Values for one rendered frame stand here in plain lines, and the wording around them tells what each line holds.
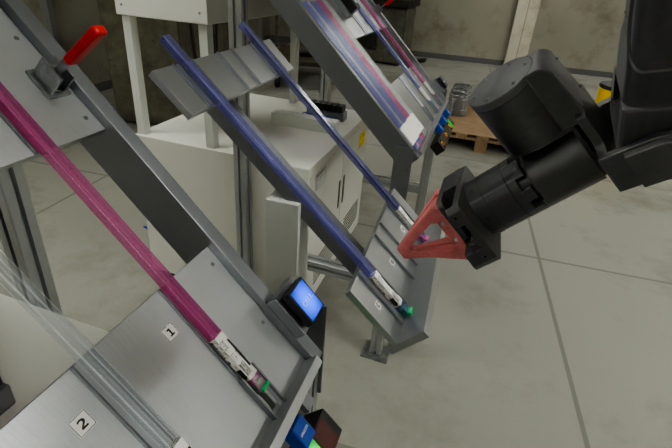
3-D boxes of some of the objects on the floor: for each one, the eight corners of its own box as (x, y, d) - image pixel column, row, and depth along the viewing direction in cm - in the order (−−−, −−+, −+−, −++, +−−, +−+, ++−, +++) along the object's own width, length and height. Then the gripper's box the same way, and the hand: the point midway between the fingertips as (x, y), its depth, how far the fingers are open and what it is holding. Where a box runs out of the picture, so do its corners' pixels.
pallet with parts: (439, 110, 437) (444, 79, 424) (520, 121, 423) (528, 89, 409) (432, 146, 344) (438, 108, 330) (536, 162, 329) (547, 122, 315)
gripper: (562, 233, 36) (412, 305, 44) (550, 185, 45) (426, 251, 53) (514, 169, 36) (369, 253, 43) (511, 132, 44) (391, 208, 52)
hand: (407, 249), depth 48 cm, fingers closed
